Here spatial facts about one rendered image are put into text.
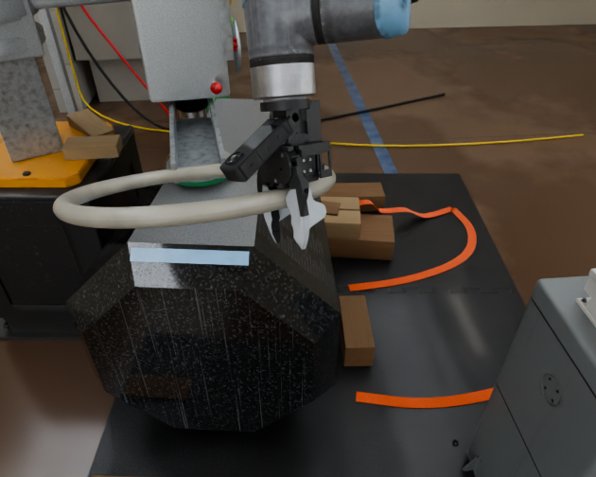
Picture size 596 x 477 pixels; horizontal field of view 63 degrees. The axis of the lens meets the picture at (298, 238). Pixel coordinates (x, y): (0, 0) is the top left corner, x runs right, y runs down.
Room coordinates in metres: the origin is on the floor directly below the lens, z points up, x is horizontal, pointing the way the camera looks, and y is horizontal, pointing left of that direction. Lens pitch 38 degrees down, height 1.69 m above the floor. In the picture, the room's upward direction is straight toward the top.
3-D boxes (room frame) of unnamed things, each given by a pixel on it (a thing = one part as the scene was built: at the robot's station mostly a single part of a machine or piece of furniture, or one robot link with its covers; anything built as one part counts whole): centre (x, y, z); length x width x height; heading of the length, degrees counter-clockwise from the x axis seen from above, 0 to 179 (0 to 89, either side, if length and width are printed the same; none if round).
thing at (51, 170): (1.77, 1.05, 0.76); 0.49 x 0.49 x 0.05; 0
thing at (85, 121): (1.94, 0.88, 0.80); 0.20 x 0.10 x 0.05; 48
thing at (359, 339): (1.44, -0.25, 0.07); 0.30 x 0.12 x 0.12; 2
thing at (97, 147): (1.72, 0.80, 0.81); 0.20 x 0.10 x 0.05; 98
